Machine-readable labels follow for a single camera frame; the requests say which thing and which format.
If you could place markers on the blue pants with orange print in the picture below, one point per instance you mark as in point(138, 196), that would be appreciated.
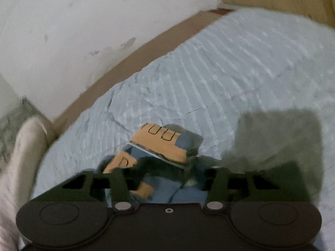
point(167, 146)

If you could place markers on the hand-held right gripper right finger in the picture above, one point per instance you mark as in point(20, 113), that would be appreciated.
point(219, 185)

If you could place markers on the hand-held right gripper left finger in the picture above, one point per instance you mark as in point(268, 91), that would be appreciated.
point(121, 185)

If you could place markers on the brown wooden bed frame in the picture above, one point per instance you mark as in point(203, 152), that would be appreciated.
point(146, 49)

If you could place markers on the cream pillow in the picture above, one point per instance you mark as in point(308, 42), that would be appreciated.
point(21, 167)

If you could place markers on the light blue bed sheet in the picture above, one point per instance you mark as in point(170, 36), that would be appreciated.
point(209, 70)

